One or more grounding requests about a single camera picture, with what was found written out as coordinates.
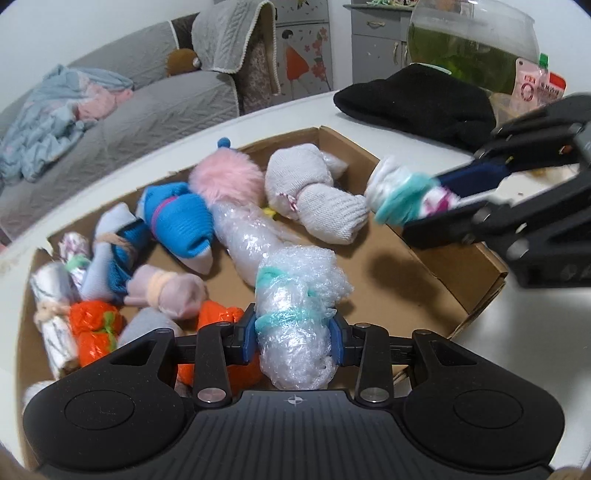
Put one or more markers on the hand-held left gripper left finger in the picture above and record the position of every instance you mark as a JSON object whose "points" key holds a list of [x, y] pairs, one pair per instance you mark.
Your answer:
{"points": [[249, 337]]}

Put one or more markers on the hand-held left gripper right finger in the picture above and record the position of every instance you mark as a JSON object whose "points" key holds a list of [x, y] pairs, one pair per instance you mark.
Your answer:
{"points": [[338, 341]]}

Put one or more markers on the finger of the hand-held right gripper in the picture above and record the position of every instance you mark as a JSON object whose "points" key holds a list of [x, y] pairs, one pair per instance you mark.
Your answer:
{"points": [[480, 177], [443, 228]]}

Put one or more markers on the bubble wrap roll teal band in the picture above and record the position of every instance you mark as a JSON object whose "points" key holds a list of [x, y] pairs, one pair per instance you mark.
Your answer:
{"points": [[295, 341]]}

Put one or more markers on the white teal sock roll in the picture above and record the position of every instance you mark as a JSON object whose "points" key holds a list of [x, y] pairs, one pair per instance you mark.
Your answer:
{"points": [[401, 194]]}

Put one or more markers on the shallow cardboard box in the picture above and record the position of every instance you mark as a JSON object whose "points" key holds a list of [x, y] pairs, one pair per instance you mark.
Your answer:
{"points": [[383, 277]]}

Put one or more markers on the bright blue sock roll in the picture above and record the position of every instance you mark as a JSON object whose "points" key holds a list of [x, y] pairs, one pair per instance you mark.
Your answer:
{"points": [[180, 217]]}

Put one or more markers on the pink fluffy toy blue hat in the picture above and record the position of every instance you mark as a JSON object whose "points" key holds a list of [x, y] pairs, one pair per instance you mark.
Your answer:
{"points": [[226, 177]]}

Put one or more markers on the plain orange roll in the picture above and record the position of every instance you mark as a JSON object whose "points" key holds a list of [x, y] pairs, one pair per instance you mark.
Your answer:
{"points": [[217, 314]]}

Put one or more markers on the pale pink sock roll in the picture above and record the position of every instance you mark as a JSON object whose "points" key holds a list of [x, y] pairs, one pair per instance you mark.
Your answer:
{"points": [[175, 295]]}

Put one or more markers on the black knit hat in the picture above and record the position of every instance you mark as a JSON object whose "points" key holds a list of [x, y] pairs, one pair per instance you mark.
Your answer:
{"points": [[415, 106]]}

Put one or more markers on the pink fluffy plastic-wrapped toy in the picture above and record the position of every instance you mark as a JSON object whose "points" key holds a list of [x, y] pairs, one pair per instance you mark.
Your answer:
{"points": [[244, 240]]}

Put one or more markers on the grey sock roll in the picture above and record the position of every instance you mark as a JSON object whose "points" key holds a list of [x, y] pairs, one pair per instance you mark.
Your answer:
{"points": [[147, 323]]}

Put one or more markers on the red white snack pouch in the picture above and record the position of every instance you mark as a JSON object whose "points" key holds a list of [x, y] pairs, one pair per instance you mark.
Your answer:
{"points": [[535, 87]]}

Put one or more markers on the yellow strip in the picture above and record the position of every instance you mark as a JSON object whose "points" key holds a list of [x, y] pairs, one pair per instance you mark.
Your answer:
{"points": [[269, 212]]}

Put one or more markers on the clear plastic wrap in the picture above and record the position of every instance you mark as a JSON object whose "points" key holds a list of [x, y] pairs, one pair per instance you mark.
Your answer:
{"points": [[334, 164]]}

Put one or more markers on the white knit sock roll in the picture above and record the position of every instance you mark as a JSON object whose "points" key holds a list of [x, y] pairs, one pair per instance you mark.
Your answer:
{"points": [[318, 207]]}

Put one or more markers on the glass fish bowl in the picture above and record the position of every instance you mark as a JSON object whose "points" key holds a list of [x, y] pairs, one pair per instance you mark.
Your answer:
{"points": [[471, 50]]}

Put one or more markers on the orange roll green band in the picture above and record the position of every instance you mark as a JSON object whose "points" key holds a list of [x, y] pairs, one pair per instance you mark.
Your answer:
{"points": [[90, 318]]}

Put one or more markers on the grey cabinet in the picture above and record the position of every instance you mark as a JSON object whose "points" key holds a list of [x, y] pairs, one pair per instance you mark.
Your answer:
{"points": [[374, 50]]}

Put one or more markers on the light blue sock roll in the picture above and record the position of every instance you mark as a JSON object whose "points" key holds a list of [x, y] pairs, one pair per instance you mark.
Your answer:
{"points": [[108, 230]]}

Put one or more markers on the white patterned cloth roll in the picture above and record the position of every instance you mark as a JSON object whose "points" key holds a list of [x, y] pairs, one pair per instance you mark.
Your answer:
{"points": [[53, 332]]}

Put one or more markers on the purple floral cloth roll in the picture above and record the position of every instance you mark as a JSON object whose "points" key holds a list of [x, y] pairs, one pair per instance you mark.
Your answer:
{"points": [[74, 247]]}

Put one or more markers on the green shredded decoration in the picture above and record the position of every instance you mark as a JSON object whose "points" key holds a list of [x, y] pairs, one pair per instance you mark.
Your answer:
{"points": [[383, 2]]}

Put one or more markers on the white fridge with stickers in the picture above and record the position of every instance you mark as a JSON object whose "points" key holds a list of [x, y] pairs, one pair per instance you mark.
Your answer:
{"points": [[304, 60]]}

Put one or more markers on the small white bundle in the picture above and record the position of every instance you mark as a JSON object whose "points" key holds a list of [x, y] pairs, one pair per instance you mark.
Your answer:
{"points": [[39, 390]]}

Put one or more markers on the grey quilted sofa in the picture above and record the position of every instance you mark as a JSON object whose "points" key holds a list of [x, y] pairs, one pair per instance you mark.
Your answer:
{"points": [[152, 120]]}

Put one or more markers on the pink blanket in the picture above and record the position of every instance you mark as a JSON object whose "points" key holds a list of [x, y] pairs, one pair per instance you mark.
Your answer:
{"points": [[99, 104]]}

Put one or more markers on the brown plush toy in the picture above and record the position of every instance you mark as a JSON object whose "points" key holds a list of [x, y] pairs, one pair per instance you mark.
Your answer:
{"points": [[180, 62]]}

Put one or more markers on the light blue blanket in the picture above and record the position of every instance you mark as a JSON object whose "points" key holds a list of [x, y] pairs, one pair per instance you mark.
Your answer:
{"points": [[41, 129]]}

